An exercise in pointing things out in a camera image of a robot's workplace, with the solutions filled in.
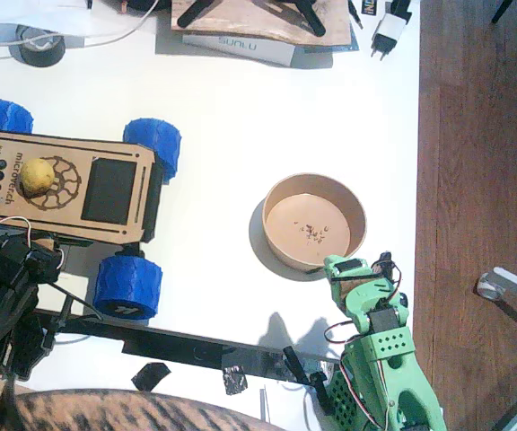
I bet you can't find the yellow lemon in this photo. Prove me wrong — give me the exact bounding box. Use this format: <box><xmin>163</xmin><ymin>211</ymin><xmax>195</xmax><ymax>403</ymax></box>
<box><xmin>19</xmin><ymin>157</ymin><xmax>57</xmax><ymax>198</ymax></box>

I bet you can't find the brown paper bowl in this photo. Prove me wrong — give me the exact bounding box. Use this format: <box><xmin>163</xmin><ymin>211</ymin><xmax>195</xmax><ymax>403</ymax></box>
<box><xmin>261</xmin><ymin>172</ymin><xmax>369</xmax><ymax>273</ymax></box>

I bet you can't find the black table clamp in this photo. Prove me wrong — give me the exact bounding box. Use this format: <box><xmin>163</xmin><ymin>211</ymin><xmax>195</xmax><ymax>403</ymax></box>
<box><xmin>40</xmin><ymin>294</ymin><xmax>75</xmax><ymax>351</ymax></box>
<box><xmin>283</xmin><ymin>345</ymin><xmax>336</xmax><ymax>417</ymax></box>

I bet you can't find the blue rover wheel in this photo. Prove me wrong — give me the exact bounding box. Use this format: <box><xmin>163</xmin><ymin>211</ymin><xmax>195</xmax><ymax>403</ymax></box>
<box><xmin>122</xmin><ymin>118</ymin><xmax>182</xmax><ymax>184</ymax></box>
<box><xmin>0</xmin><ymin>99</ymin><xmax>34</xmax><ymax>135</ymax></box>
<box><xmin>92</xmin><ymin>255</ymin><xmax>164</xmax><ymax>321</ymax></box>

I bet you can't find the wooden rover body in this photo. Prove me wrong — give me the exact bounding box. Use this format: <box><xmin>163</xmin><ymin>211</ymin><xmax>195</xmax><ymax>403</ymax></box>
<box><xmin>0</xmin><ymin>128</ymin><xmax>165</xmax><ymax>246</ymax></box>

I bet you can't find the crumpled dark tape piece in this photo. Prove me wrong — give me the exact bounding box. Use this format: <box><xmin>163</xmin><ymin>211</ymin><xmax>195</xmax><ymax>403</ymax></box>
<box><xmin>220</xmin><ymin>364</ymin><xmax>249</xmax><ymax>396</ymax></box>

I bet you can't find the black tape piece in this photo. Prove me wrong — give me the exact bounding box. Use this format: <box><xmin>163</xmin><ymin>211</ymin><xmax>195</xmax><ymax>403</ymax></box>
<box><xmin>131</xmin><ymin>361</ymin><xmax>172</xmax><ymax>392</ymax></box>

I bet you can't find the striped brown fabric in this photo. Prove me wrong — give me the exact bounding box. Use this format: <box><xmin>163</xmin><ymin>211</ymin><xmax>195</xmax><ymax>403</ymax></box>
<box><xmin>0</xmin><ymin>388</ymin><xmax>282</xmax><ymax>431</ymax></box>

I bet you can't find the black tape roll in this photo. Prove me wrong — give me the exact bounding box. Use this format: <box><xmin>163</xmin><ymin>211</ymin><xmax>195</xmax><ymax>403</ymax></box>
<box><xmin>9</xmin><ymin>25</ymin><xmax>66</xmax><ymax>68</ymax></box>

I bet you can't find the white SUNLU box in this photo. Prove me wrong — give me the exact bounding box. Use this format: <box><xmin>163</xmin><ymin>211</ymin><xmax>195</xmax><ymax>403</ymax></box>
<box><xmin>181</xmin><ymin>31</ymin><xmax>298</xmax><ymax>68</ymax></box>

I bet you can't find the white black power adapter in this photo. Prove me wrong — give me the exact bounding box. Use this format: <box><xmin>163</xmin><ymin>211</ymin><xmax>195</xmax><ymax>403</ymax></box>
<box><xmin>369</xmin><ymin>12</ymin><xmax>408</xmax><ymax>62</ymax></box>

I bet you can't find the black tripod stand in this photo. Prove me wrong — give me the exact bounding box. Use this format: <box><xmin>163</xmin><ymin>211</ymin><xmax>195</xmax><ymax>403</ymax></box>
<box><xmin>176</xmin><ymin>0</ymin><xmax>328</xmax><ymax>38</ymax></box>

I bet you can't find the black pen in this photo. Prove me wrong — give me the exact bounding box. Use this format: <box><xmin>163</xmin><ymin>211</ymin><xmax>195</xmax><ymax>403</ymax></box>
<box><xmin>347</xmin><ymin>0</ymin><xmax>364</xmax><ymax>31</ymax></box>

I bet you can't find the brown wooden board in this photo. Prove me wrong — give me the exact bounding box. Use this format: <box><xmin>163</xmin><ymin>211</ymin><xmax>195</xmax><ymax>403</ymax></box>
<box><xmin>171</xmin><ymin>0</ymin><xmax>353</xmax><ymax>48</ymax></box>

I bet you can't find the black plug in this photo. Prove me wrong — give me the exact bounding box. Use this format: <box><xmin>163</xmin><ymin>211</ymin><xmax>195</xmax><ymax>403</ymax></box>
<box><xmin>390</xmin><ymin>0</ymin><xmax>415</xmax><ymax>20</ymax></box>

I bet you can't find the black chair leg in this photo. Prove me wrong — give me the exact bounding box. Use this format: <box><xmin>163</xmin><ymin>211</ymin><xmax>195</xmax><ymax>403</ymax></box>
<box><xmin>490</xmin><ymin>0</ymin><xmax>515</xmax><ymax>24</ymax></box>

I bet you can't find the black tangled wire bundle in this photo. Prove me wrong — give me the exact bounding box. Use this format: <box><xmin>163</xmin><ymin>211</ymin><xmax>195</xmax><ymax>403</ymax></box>
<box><xmin>372</xmin><ymin>251</ymin><xmax>399</xmax><ymax>282</ymax></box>

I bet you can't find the thin black cable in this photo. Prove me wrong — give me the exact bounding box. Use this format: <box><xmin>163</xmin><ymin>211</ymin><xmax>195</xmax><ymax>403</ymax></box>
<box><xmin>38</xmin><ymin>280</ymin><xmax>105</xmax><ymax>321</ymax></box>

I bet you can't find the black metal rail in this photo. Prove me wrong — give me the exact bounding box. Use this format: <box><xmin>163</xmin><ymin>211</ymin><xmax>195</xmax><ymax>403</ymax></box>
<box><xmin>33</xmin><ymin>307</ymin><xmax>345</xmax><ymax>387</ymax></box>

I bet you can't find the white cable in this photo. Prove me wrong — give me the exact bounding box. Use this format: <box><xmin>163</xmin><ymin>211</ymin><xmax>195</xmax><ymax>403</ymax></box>
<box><xmin>0</xmin><ymin>0</ymin><xmax>163</xmax><ymax>64</ymax></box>

